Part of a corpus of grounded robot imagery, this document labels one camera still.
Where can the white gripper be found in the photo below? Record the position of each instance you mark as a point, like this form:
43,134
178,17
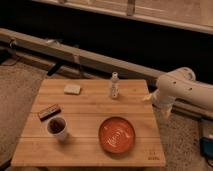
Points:
162,101

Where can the small clear bottle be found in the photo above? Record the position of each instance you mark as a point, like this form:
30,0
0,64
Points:
114,85

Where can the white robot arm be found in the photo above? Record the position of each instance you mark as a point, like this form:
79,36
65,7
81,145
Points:
180,83

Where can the orange ceramic bowl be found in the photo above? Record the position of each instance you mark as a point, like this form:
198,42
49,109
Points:
116,135

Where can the blue device on floor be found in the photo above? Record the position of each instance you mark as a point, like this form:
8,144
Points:
206,139

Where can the wooden table board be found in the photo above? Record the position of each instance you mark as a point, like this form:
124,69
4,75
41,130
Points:
84,113

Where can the white sponge block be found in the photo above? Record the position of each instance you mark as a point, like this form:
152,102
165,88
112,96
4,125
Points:
72,89

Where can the white cup with brown drink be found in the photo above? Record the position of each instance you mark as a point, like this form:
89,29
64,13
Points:
57,127

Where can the brown chocolate bar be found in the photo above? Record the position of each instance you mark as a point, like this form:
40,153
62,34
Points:
49,112

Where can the long metal rail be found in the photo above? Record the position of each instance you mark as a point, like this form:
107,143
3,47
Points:
102,63

